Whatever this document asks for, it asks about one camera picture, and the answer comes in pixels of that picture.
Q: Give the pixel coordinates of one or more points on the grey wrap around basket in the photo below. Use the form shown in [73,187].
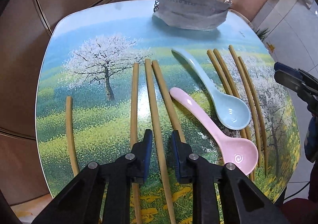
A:
[204,15]

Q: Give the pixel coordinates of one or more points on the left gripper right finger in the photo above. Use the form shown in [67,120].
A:
[221,192]

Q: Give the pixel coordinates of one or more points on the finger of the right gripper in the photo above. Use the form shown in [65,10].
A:
[292,81]
[287,69]

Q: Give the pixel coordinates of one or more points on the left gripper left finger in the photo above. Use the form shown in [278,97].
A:
[101,193]

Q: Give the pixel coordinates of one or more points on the pink ceramic spoon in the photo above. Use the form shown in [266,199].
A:
[239,151]

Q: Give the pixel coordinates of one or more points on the light blue ceramic spoon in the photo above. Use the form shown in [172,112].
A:
[232,112]

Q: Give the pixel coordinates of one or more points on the blue gloved right hand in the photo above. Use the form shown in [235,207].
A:
[310,142]

